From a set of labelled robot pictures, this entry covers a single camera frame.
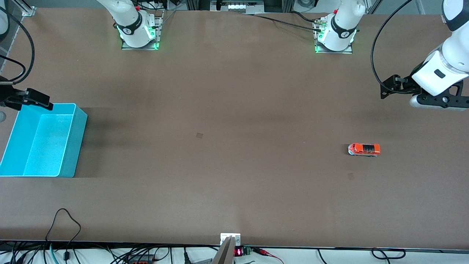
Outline orange toy bus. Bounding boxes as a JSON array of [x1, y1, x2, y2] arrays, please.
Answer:
[[348, 143, 381, 157]]

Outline turquoise plastic box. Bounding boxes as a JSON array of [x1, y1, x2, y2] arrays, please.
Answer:
[[0, 103, 88, 178]]

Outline white device with slots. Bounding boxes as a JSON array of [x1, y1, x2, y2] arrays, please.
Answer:
[[227, 2, 264, 11]]

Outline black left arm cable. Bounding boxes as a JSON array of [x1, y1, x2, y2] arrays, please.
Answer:
[[370, 0, 416, 95]]

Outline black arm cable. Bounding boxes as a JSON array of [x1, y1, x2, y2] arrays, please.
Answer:
[[370, 0, 416, 95], [0, 5, 36, 83]]

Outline black left camera bracket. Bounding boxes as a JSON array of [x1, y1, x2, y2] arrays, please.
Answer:
[[418, 81, 469, 109]]

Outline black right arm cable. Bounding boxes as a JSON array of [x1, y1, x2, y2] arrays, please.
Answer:
[[0, 5, 36, 83]]

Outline aluminium corner bracket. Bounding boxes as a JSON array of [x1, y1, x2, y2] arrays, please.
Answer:
[[21, 0, 37, 17]]

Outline black base cable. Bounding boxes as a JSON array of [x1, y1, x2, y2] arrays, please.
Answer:
[[242, 13, 322, 32], [291, 11, 320, 23]]

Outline dark metal frame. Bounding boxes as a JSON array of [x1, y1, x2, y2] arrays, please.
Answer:
[[185, 0, 295, 14]]

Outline thin black looped cable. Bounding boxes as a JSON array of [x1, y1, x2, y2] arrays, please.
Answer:
[[45, 208, 82, 261]]

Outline black coiled cable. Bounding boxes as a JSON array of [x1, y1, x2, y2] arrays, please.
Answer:
[[371, 248, 406, 260]]

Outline red clip lead wires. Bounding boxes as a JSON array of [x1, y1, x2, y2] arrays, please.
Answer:
[[252, 247, 284, 264]]

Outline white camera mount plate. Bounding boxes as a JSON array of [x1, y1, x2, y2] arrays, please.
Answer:
[[220, 233, 241, 246]]

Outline grey camera mount bar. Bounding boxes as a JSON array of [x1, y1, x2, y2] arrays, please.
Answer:
[[212, 236, 235, 264]]

